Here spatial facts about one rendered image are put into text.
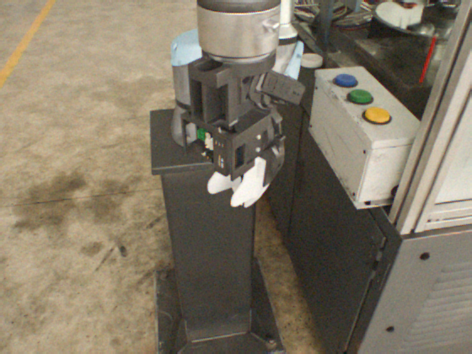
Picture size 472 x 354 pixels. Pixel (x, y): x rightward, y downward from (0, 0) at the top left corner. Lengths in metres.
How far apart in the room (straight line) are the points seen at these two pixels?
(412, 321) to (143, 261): 1.01
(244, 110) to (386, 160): 0.36
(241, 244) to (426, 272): 0.44
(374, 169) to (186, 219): 0.46
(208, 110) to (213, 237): 0.66
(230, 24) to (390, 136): 0.41
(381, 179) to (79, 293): 1.21
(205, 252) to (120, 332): 0.54
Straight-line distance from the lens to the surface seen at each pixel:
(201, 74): 0.36
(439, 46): 1.16
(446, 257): 0.89
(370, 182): 0.73
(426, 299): 1.00
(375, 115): 0.72
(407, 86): 0.99
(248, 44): 0.35
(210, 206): 0.94
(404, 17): 1.11
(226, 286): 1.19
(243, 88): 0.39
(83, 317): 1.56
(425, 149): 0.65
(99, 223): 1.84
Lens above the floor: 1.25
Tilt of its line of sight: 39 degrees down
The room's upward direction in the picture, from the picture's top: straight up
